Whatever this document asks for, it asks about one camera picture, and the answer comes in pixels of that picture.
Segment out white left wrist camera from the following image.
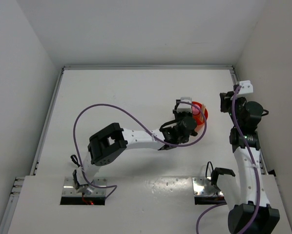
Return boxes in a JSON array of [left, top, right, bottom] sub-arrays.
[[176, 97, 192, 113]]

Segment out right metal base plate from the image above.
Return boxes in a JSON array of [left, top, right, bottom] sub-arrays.
[[192, 176, 223, 197]]

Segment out pink round eraser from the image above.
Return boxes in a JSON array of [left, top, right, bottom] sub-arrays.
[[192, 104, 201, 116]]

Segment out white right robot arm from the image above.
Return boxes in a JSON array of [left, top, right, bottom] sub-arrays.
[[211, 91, 280, 234]]

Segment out metal base plate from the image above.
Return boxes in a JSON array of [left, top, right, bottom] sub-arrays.
[[192, 176, 223, 197], [62, 176, 107, 198]]

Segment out orange round divided container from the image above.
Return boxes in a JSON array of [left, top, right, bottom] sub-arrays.
[[192, 101, 208, 132]]

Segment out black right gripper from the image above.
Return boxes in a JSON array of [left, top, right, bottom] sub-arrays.
[[220, 91, 246, 128]]

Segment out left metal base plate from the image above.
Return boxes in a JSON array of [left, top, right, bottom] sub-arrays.
[[62, 176, 107, 198]]

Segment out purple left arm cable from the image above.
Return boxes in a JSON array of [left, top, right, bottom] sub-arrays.
[[73, 102, 208, 199]]

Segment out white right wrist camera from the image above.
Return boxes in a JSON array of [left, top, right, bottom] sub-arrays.
[[233, 80, 253, 98]]

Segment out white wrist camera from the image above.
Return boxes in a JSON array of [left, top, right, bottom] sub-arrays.
[[176, 97, 192, 113], [233, 80, 253, 98]]

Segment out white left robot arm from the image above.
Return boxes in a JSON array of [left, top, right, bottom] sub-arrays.
[[73, 114, 197, 194]]

